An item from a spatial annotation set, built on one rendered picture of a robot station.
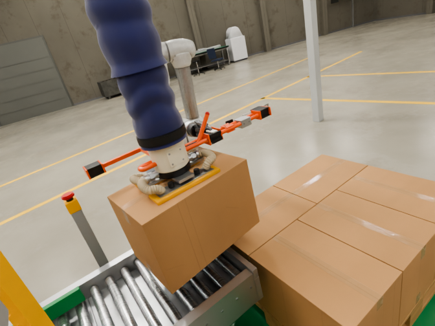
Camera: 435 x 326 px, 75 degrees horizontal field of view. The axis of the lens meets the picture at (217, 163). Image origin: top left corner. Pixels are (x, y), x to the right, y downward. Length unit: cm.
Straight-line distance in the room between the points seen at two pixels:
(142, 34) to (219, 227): 90
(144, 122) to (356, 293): 116
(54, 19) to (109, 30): 1386
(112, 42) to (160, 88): 23
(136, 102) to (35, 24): 1399
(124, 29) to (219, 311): 124
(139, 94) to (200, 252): 76
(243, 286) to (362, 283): 53
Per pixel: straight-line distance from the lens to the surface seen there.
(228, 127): 147
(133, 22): 117
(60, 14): 1501
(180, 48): 199
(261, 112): 161
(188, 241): 132
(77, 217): 185
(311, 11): 456
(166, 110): 120
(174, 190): 126
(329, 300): 143
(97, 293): 181
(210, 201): 132
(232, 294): 145
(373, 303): 144
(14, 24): 1525
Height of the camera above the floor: 168
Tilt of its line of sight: 25 degrees down
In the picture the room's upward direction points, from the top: 14 degrees counter-clockwise
